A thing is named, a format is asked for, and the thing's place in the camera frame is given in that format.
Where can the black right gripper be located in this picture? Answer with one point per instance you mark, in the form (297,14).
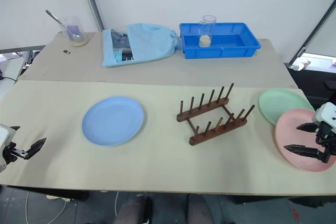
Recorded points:
(329,142)

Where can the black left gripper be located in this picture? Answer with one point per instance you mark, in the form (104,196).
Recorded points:
(9,153)

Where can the wooden dish rack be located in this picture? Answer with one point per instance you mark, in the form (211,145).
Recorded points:
(218,130)

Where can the pink red plate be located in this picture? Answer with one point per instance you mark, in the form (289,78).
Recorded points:
(296,134)

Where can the green plate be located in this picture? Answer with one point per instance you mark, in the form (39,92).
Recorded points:
(281,104)

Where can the black side cabinet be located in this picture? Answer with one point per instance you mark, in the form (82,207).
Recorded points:
(309,82)

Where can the blue plate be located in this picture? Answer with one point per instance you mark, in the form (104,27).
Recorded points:
(113,121)

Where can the small black clip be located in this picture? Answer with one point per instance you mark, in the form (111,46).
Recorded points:
(67,51)

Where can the clear glass beaker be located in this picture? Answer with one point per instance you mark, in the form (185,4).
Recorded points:
(74,33)

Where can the blue plastic bin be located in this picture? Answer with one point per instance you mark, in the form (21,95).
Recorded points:
(236,48)

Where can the metal spoon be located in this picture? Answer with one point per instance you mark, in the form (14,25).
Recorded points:
(56,19)

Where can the magazine in plastic sleeve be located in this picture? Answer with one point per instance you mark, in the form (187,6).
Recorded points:
(122,48)

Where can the beige table mat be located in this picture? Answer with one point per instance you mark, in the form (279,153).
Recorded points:
(157,163)

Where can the clear plastic measuring cup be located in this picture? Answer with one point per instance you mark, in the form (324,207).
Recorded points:
(207,28)

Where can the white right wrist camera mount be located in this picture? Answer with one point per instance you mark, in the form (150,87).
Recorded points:
(325,112)

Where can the grey slanted metal post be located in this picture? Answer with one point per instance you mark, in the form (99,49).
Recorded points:
(315,27)

